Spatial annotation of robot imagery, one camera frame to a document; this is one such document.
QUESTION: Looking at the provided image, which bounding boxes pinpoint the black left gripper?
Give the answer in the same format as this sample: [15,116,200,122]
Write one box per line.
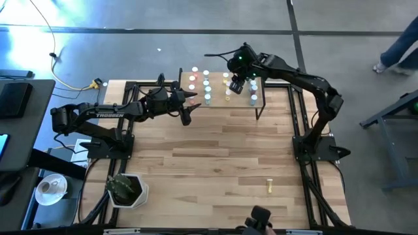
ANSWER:
[169,80,202,127]

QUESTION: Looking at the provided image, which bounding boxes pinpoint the wooden shelf black metal legs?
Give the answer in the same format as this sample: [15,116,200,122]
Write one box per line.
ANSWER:
[176,68,266,121]

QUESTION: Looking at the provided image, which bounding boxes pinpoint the white hexagonal plant pot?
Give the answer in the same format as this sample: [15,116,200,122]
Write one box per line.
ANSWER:
[107,172,150,210]

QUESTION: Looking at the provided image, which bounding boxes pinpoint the green cactus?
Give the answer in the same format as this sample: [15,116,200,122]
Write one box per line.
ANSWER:
[104,173,135,205]

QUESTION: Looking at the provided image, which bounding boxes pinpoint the black bulky object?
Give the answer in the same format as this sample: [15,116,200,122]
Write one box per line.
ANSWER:
[240,204,274,235]

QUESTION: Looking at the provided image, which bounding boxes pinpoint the black desk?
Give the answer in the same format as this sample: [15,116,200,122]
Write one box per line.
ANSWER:
[0,148,88,232]

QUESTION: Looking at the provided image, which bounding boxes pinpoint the person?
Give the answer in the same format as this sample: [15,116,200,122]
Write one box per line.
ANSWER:
[372,15,418,75]

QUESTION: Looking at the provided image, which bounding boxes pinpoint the dark grey desk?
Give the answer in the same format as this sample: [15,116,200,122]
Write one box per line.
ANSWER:
[0,79,56,172]

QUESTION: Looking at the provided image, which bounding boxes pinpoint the white cup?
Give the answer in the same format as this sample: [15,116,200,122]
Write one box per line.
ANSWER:
[38,178,61,196]

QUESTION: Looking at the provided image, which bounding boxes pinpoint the black flat bar device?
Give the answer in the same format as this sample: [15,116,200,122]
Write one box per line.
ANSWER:
[0,69,34,79]

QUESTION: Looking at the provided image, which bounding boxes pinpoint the smartphone lit screen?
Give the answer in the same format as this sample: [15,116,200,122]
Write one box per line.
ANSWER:
[0,133,10,161]

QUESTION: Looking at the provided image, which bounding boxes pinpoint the black computer mouse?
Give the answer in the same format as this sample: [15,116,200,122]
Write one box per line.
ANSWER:
[0,176,21,207]

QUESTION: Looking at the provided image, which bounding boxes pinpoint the black aluminium rail frame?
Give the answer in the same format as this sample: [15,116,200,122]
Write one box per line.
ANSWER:
[110,80,324,229]

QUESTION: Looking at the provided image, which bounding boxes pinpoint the black cable bundle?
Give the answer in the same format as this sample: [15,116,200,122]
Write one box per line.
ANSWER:
[78,191,114,226]
[300,161,350,228]

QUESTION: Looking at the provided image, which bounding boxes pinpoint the silver metal bracket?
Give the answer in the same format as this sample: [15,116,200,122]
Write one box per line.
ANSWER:
[103,228,141,235]
[286,229,323,235]

